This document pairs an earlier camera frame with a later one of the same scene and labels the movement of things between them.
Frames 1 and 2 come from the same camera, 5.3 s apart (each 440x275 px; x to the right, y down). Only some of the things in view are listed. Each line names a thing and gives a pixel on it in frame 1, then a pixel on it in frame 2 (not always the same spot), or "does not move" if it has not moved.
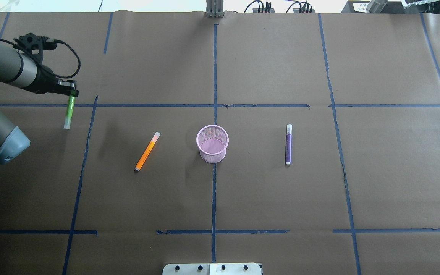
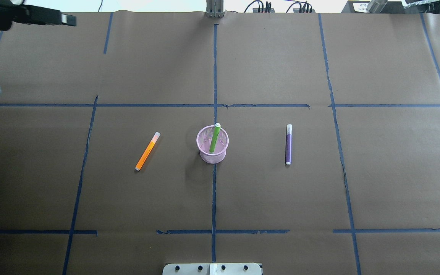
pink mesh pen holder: [212, 140] does not move
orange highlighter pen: [150, 146] does not move
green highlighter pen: [70, 111] -> [215, 133]
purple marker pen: [288, 161] does not move
